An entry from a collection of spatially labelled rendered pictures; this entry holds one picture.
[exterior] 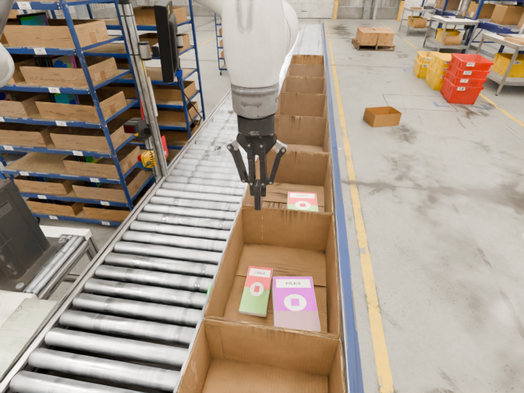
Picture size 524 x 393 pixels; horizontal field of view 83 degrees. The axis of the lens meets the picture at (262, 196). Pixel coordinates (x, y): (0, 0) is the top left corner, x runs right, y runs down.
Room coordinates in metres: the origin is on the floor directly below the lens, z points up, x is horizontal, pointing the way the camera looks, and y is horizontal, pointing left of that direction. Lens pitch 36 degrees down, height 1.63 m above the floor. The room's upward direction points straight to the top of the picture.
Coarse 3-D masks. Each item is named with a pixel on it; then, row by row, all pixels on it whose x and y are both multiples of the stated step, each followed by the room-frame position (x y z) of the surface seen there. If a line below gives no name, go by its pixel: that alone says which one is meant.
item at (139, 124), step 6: (132, 120) 1.35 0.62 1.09; (138, 120) 1.35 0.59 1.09; (144, 120) 1.39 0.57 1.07; (126, 126) 1.30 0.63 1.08; (132, 126) 1.29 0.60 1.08; (138, 126) 1.32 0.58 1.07; (144, 126) 1.37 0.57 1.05; (126, 132) 1.30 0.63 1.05; (132, 132) 1.29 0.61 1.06; (138, 132) 1.32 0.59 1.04; (138, 138) 1.34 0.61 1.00
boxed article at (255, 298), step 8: (248, 272) 0.60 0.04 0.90; (256, 272) 0.60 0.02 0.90; (264, 272) 0.60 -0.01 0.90; (248, 280) 0.57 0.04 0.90; (256, 280) 0.57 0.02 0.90; (264, 280) 0.57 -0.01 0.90; (248, 288) 0.54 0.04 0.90; (256, 288) 0.54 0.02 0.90; (264, 288) 0.54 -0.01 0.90; (248, 296) 0.51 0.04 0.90; (256, 296) 0.51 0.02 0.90; (264, 296) 0.51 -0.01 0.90; (240, 304) 0.49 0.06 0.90; (248, 304) 0.48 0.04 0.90; (256, 304) 0.48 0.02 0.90; (264, 304) 0.48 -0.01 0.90; (240, 312) 0.47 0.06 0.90; (248, 312) 0.46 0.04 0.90; (256, 312) 0.46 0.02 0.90; (264, 312) 0.46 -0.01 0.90
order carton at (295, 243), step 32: (256, 224) 0.73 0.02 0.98; (288, 224) 0.72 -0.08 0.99; (320, 224) 0.70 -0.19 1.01; (224, 256) 0.53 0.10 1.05; (256, 256) 0.68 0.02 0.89; (288, 256) 0.68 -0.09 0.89; (320, 256) 0.68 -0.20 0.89; (224, 288) 0.50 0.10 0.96; (320, 288) 0.55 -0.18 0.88; (224, 320) 0.35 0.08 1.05; (256, 320) 0.44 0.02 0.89; (320, 320) 0.44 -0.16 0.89
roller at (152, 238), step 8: (128, 232) 0.93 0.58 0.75; (136, 232) 0.93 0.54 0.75; (144, 232) 0.94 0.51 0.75; (128, 240) 0.91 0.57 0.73; (136, 240) 0.91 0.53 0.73; (144, 240) 0.90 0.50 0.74; (152, 240) 0.90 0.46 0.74; (160, 240) 0.90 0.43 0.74; (168, 240) 0.89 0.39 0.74; (176, 240) 0.89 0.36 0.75; (184, 240) 0.89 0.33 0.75; (192, 240) 0.89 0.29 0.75; (200, 240) 0.89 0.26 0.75; (208, 240) 0.89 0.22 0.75; (216, 240) 0.89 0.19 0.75; (184, 248) 0.87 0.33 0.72; (192, 248) 0.87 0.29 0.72; (200, 248) 0.86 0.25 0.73; (208, 248) 0.86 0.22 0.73; (216, 248) 0.86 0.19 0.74
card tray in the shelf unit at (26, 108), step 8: (16, 96) 2.12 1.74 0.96; (24, 96) 2.11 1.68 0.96; (32, 96) 2.09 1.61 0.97; (40, 96) 1.90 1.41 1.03; (0, 104) 1.79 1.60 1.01; (8, 104) 1.78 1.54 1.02; (16, 104) 1.76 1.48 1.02; (24, 104) 1.77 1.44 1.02; (32, 104) 1.82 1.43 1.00; (0, 112) 1.79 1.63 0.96; (8, 112) 1.78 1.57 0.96; (16, 112) 1.77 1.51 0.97; (24, 112) 1.76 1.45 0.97; (32, 112) 1.80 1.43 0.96
